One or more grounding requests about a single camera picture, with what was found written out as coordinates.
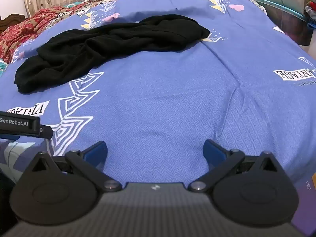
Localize carved wooden headboard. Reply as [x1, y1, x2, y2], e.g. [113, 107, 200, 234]
[0, 14, 26, 34]

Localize glass top table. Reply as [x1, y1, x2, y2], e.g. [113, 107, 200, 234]
[217, 0, 316, 47]

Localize pile of clothes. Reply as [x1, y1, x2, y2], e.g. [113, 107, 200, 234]
[304, 0, 316, 30]

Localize red patterned blanket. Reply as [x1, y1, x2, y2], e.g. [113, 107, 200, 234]
[0, 7, 86, 65]

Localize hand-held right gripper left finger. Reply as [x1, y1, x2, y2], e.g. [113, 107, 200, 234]
[32, 141, 122, 192]

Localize black pants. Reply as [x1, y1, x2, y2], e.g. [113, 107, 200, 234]
[14, 14, 211, 95]

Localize purple cloth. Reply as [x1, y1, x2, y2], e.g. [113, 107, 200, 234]
[290, 173, 316, 237]

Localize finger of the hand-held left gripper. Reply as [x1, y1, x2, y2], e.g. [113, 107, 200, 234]
[39, 125, 54, 140]

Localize blue printed bedsheet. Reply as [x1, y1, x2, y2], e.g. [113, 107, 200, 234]
[0, 0, 316, 193]

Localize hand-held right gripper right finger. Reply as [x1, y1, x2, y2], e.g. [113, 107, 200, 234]
[188, 139, 281, 192]

